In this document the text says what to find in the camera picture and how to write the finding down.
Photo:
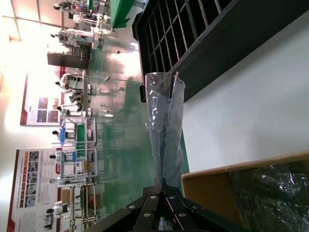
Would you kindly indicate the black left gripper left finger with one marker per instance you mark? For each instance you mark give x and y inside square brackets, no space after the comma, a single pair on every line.
[147,207]

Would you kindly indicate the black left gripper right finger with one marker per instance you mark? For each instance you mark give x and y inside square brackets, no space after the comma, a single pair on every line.
[181,207]

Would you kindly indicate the grey antistatic bag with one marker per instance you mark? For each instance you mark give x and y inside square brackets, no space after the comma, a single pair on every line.
[159,116]

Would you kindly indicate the brown cardboard box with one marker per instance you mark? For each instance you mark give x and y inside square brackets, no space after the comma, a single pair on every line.
[205,193]

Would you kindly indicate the anti-static bags in box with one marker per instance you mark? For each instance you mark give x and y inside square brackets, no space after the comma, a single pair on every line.
[265,198]

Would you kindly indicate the black slotted plastic container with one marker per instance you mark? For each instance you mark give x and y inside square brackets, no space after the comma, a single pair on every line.
[217,48]

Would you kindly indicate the info board with photos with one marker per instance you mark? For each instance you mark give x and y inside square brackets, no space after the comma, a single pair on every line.
[31,188]

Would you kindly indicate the dark brown cabinet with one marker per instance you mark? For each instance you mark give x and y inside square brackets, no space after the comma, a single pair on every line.
[67,60]

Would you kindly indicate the green cloth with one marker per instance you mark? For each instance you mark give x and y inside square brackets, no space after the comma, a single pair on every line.
[120,12]

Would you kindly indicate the white frame rack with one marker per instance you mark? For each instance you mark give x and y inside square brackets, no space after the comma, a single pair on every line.
[79,164]

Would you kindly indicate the red bordered wall poster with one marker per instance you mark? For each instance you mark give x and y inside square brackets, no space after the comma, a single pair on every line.
[41,108]

